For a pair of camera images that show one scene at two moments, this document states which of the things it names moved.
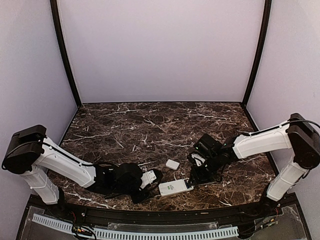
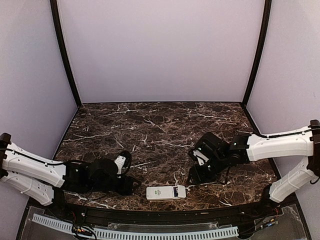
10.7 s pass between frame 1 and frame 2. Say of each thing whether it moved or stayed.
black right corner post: stayed
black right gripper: stayed
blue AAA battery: moved
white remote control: moved
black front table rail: stayed
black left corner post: stayed
